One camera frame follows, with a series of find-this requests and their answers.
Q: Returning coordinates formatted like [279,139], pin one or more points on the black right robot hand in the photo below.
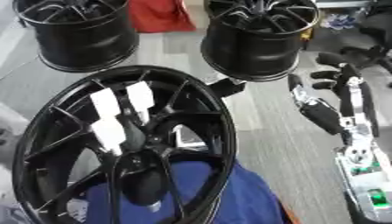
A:
[321,114]

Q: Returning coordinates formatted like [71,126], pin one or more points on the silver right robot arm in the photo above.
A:
[365,180]

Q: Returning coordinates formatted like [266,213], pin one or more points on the black wheel rim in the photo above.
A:
[258,38]
[84,32]

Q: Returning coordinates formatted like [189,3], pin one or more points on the black spoked wheel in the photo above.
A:
[204,122]

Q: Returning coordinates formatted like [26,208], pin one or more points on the black office chair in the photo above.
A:
[370,38]

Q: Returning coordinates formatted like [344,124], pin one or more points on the red bag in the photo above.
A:
[159,15]

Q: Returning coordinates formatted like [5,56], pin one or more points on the black wheel stand bracket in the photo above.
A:
[226,86]

